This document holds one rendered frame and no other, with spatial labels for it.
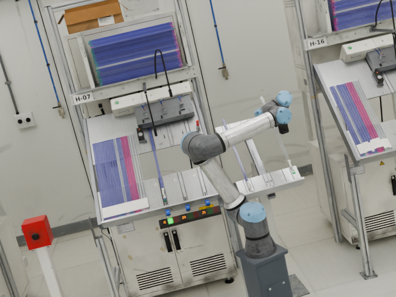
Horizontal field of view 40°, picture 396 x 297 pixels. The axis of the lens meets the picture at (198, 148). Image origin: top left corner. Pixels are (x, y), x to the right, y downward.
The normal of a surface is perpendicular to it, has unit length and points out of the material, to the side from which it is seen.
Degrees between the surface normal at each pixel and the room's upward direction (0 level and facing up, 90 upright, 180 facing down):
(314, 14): 90
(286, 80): 90
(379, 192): 90
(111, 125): 45
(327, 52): 90
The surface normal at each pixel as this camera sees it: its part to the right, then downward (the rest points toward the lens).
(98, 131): -0.08, -0.51
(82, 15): 0.11, 0.06
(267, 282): 0.42, 0.14
